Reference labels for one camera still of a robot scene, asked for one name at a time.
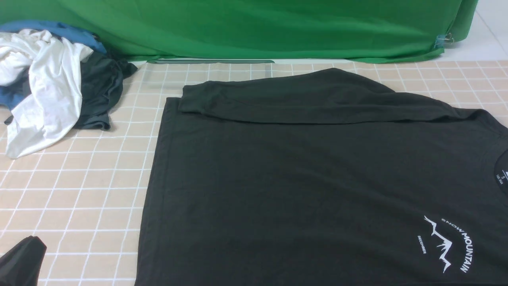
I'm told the dark gray long-sleeved shirt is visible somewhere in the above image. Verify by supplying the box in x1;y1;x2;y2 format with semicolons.
135;68;508;286

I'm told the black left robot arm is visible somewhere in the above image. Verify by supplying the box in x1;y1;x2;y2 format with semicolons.
0;236;47;286

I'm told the green backdrop cloth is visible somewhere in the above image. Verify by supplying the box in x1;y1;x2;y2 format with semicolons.
1;0;478;64

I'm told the dark gray crumpled garment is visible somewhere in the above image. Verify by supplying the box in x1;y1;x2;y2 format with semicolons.
10;52;137;130

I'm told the beige grid tablecloth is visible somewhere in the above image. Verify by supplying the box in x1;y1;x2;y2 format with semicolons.
0;60;508;286

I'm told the white crumpled garment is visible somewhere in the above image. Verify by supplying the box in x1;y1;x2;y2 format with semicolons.
1;29;94;159

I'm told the metal binder clip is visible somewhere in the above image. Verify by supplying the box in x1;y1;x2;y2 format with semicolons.
434;33;455;49

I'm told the blue crumpled garment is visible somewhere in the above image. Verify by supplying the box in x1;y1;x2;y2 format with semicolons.
0;20;107;109

